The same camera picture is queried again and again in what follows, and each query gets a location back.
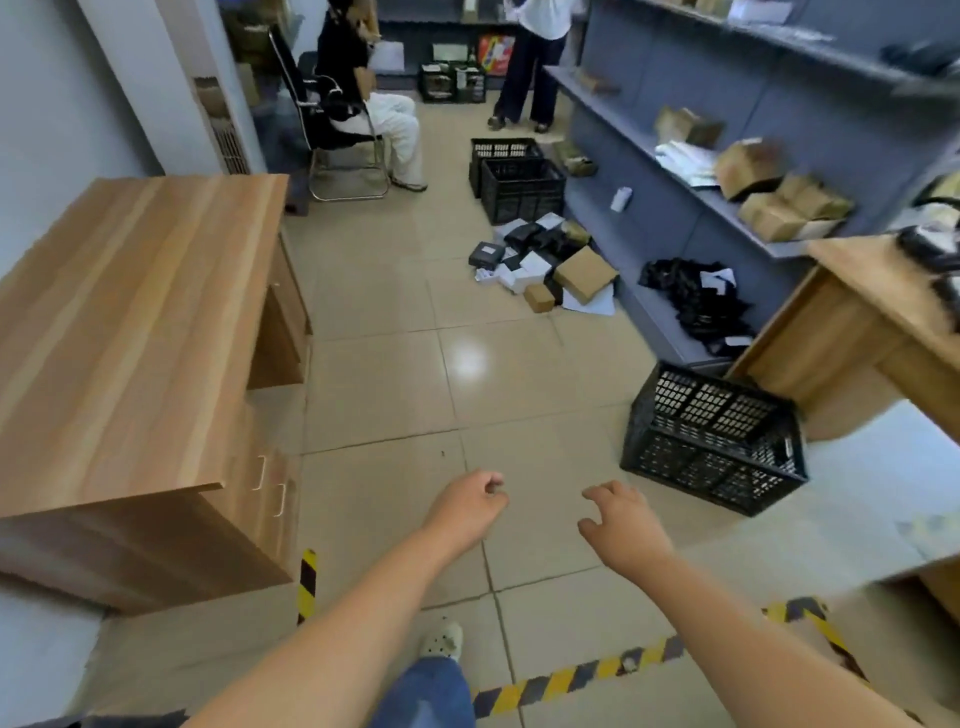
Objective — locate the person's left hand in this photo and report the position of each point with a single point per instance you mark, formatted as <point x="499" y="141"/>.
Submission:
<point x="469" y="510"/>

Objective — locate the person's right hand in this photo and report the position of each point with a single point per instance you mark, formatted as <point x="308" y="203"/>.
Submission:
<point x="626" y="529"/>

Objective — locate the black plastic crate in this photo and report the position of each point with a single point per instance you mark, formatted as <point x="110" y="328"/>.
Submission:
<point x="470" y="84"/>
<point x="435" y="84"/>
<point x="634" y="450"/>
<point x="506" y="142"/>
<point x="525" y="195"/>

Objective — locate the person's right forearm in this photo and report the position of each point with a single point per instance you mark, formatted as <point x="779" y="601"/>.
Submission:
<point x="750" y="660"/>

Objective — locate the person's left forearm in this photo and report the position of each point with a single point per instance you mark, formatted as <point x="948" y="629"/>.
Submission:
<point x="337" y="645"/>

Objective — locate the person's blue jeans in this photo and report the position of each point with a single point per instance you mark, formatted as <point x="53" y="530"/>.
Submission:
<point x="427" y="697"/>

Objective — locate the white clog shoe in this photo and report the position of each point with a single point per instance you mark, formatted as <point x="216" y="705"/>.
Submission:
<point x="442" y="643"/>

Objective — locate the yellow black striped floor tape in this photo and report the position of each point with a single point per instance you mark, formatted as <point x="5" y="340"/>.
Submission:
<point x="559" y="679"/>

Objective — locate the white paper sheet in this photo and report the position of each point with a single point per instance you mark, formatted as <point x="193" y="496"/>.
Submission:
<point x="600" y="307"/>

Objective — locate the small brown cardboard box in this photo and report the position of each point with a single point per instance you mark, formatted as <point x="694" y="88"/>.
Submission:
<point x="538" y="298"/>
<point x="576" y="232"/>

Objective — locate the pile of black bags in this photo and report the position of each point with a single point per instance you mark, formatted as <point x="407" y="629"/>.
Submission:
<point x="690" y="300"/>

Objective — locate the white cardboard box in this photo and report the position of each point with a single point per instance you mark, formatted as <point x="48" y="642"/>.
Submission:
<point x="529" y="274"/>

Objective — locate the black box white label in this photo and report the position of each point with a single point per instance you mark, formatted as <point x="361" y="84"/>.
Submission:
<point x="487" y="255"/>

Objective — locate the flat brown cardboard box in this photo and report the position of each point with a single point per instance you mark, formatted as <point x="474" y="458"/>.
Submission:
<point x="585" y="274"/>

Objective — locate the light wooden desk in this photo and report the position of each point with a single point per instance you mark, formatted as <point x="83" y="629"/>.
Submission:
<point x="840" y="330"/>

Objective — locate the white envelope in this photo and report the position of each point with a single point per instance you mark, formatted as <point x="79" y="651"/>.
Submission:
<point x="549" y="220"/>

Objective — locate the white paper roll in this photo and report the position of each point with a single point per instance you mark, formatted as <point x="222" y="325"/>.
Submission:
<point x="620" y="199"/>

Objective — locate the small olive box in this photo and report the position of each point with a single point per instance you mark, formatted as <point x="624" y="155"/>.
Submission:
<point x="576" y="159"/>

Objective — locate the white mailer bags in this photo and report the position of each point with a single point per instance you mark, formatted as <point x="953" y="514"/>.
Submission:
<point x="686" y="161"/>

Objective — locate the brown striped wooden desk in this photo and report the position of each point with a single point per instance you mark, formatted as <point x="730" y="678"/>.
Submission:
<point x="135" y="337"/>

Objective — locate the dark grey plastic stool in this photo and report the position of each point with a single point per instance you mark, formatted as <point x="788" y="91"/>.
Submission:
<point x="281" y="165"/>

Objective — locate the grey metal shelving unit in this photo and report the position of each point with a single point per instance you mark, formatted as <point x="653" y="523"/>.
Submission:
<point x="675" y="75"/>

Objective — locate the red printed package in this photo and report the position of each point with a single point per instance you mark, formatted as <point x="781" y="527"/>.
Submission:
<point x="496" y="54"/>

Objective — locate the white floor air conditioner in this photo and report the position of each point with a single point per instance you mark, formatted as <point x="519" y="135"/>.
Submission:
<point x="180" y="75"/>

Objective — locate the black chrome frame chair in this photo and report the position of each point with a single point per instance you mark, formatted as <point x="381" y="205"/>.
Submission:
<point x="289" y="75"/>

